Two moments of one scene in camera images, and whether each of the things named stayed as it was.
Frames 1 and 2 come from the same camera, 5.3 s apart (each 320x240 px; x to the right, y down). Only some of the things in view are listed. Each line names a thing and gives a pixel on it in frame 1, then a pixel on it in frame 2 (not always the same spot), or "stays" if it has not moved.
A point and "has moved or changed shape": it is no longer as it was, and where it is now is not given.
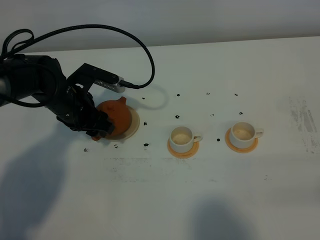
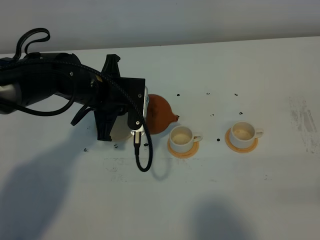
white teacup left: [182, 139] stays
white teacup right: [243, 134] stays
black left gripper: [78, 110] to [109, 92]
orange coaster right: [228, 143] stays
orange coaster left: [193, 151] stays
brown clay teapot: [120, 114] has moved or changed shape
